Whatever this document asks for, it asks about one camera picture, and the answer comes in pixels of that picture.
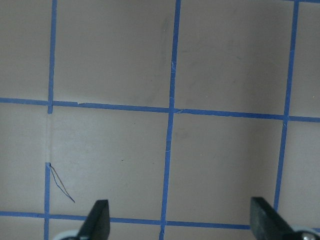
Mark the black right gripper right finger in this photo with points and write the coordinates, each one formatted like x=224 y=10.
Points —
x=267 y=224

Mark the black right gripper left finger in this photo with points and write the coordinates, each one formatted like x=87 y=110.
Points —
x=97 y=225

